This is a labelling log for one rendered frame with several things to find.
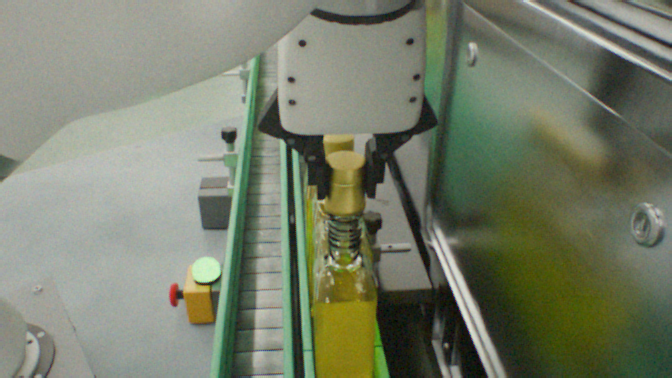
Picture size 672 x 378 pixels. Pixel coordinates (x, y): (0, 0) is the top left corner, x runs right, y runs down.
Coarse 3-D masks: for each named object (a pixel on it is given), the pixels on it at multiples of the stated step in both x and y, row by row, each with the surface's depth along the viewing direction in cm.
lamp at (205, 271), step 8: (200, 264) 86; (208, 264) 86; (216, 264) 87; (192, 272) 86; (200, 272) 85; (208, 272) 86; (216, 272) 87; (200, 280) 86; (208, 280) 86; (216, 280) 87
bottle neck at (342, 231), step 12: (336, 216) 47; (348, 216) 48; (360, 216) 46; (336, 228) 46; (348, 228) 46; (360, 228) 47; (336, 240) 46; (348, 240) 46; (360, 240) 47; (336, 252) 47; (348, 252) 47; (336, 264) 48; (348, 264) 48
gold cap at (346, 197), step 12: (336, 156) 44; (348, 156) 44; (360, 156) 44; (336, 168) 43; (348, 168) 42; (360, 168) 43; (336, 180) 43; (348, 180) 43; (360, 180) 43; (336, 192) 44; (348, 192) 43; (360, 192) 44; (324, 204) 45; (336, 204) 44; (348, 204) 44; (360, 204) 45
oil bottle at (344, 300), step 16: (320, 256) 50; (320, 272) 48; (336, 272) 48; (352, 272) 48; (368, 272) 48; (320, 288) 48; (336, 288) 47; (352, 288) 48; (368, 288) 48; (320, 304) 48; (336, 304) 48; (352, 304) 48; (368, 304) 48; (320, 320) 49; (336, 320) 49; (352, 320) 49; (368, 320) 49; (320, 336) 50; (336, 336) 50; (352, 336) 50; (368, 336) 50; (320, 352) 51; (336, 352) 51; (352, 352) 51; (368, 352) 52; (320, 368) 52; (336, 368) 52; (352, 368) 53; (368, 368) 53
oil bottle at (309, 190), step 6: (306, 174) 65; (306, 180) 64; (306, 186) 63; (312, 186) 62; (306, 192) 63; (312, 192) 62; (306, 198) 63; (306, 204) 64; (306, 210) 64; (306, 216) 65; (306, 222) 66; (306, 228) 67; (306, 234) 68; (306, 240) 69; (306, 246) 70; (306, 252) 71; (306, 258) 73; (312, 294) 70; (312, 300) 71; (312, 306) 71; (312, 312) 72
